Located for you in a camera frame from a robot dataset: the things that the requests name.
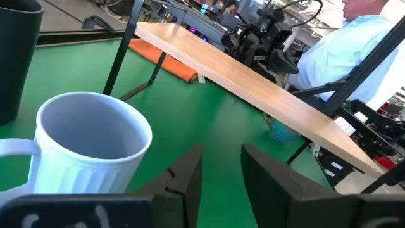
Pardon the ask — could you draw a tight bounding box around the black equipment rack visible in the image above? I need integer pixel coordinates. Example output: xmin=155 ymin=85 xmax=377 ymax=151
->
xmin=316 ymin=99 xmax=405 ymax=188

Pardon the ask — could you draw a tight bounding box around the orange cloth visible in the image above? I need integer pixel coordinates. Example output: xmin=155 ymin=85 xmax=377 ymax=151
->
xmin=128 ymin=37 xmax=199 ymax=84

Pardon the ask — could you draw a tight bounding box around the dark matte tall cup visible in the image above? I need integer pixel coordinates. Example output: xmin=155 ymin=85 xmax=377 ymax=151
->
xmin=0 ymin=0 xmax=44 ymax=126

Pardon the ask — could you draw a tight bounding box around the red object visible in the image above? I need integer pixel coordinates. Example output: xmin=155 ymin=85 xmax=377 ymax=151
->
xmin=374 ymin=155 xmax=397 ymax=171

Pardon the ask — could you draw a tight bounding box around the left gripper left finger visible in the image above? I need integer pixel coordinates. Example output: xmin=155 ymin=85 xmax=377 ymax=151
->
xmin=0 ymin=144 xmax=204 ymax=228

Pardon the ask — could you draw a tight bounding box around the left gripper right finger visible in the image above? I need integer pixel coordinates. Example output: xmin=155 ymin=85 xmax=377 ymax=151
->
xmin=240 ymin=144 xmax=405 ymax=228

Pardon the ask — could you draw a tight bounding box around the white ribbed ceramic mug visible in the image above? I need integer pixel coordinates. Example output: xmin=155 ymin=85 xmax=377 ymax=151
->
xmin=0 ymin=91 xmax=153 ymax=205

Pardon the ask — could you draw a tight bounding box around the teal brown glazed mug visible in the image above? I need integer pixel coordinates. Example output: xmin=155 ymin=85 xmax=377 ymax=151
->
xmin=264 ymin=113 xmax=301 ymax=145

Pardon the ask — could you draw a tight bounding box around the person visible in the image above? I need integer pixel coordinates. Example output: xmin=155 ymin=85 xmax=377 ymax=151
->
xmin=223 ymin=1 xmax=239 ymax=15
xmin=286 ymin=0 xmax=400 ymax=110

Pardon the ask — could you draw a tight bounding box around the black cable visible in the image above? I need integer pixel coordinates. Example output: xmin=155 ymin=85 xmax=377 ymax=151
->
xmin=275 ymin=0 xmax=324 ymax=29

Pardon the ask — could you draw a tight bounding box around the black clamp bracket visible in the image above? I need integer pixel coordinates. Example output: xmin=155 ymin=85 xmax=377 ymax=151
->
xmin=81 ymin=15 xmax=116 ymax=34

